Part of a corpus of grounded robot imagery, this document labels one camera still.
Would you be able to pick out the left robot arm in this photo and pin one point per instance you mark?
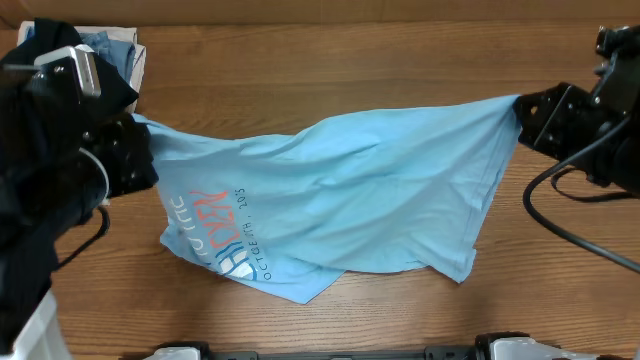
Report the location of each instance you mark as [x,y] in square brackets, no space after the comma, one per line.
[29,327]

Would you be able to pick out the folded white cloth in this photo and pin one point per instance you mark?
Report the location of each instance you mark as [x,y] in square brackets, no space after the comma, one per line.
[137,78]

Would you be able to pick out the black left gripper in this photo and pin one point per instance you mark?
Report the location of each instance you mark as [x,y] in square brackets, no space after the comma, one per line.
[130,144]

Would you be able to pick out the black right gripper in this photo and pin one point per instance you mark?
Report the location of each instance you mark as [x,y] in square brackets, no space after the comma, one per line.
[542,133]

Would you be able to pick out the light blue t-shirt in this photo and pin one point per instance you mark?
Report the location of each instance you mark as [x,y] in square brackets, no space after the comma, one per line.
[378,191]

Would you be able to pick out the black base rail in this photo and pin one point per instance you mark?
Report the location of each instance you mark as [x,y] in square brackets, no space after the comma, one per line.
[489,346]

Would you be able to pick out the folded black shirt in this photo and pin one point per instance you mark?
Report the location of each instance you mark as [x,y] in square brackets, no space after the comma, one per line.
[47,35]

